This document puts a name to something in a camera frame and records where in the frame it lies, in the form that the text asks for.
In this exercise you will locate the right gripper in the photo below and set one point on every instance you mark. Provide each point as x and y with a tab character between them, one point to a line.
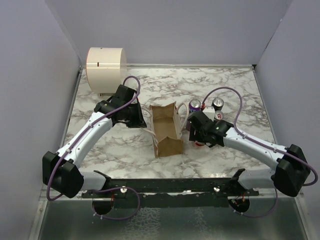
194	135

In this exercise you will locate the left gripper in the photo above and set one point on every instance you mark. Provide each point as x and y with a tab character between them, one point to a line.
140	122

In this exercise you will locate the silver top can front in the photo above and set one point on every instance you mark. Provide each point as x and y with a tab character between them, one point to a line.
198	144

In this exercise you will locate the blue and silver energy can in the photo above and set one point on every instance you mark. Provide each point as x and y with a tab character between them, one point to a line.
219	115

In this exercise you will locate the purple soda can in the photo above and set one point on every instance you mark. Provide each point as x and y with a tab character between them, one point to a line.
188	126
194	105

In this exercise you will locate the black and gold can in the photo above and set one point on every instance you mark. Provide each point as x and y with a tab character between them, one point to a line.
217	103

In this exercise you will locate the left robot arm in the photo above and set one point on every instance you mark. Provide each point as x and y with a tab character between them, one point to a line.
61	170

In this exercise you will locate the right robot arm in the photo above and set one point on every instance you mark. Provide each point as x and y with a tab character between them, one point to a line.
287	169

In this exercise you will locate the cream cylindrical container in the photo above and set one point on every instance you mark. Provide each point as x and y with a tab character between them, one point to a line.
105	69

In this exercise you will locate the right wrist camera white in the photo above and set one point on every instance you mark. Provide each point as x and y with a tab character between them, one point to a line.
210	112

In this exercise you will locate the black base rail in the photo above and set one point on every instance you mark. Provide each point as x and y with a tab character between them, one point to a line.
169	192

